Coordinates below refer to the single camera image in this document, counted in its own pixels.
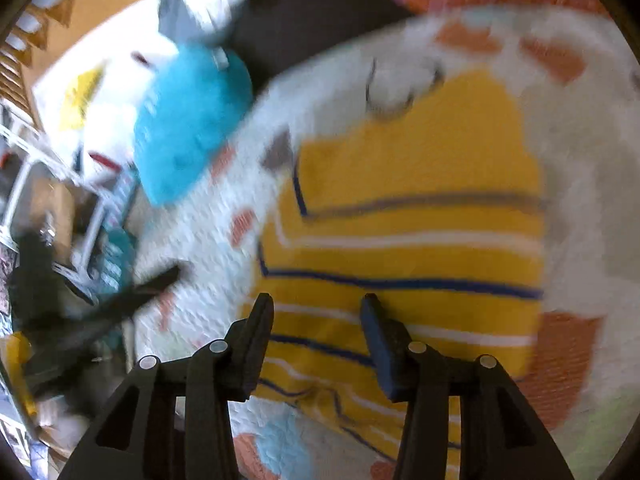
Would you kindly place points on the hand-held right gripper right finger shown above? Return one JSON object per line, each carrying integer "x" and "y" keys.
{"x": 372, "y": 330}

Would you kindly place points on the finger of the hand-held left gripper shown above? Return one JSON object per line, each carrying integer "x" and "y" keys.
{"x": 155, "y": 285}

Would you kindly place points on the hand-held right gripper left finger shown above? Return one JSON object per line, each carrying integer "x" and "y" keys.
{"x": 259, "y": 330}

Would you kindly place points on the yellow striped sweater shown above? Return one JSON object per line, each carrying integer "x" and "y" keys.
{"x": 400, "y": 185}

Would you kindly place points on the green printed box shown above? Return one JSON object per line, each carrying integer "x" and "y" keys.
{"x": 119, "y": 240}

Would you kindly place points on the teal garment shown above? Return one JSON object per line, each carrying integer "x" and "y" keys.
{"x": 185, "y": 130}

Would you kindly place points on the white metal rack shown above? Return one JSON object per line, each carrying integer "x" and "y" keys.
{"x": 30, "y": 160}

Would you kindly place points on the white quilted patchwork blanket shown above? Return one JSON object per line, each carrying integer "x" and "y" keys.
{"x": 575, "y": 185}

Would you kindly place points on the grey cloth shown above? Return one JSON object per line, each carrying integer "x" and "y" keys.
{"x": 177, "y": 10}

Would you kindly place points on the brown wooden staircase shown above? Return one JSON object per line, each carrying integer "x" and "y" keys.
{"x": 55, "y": 5}

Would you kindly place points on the dark sofa cushion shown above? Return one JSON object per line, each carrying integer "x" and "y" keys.
{"x": 300, "y": 25}

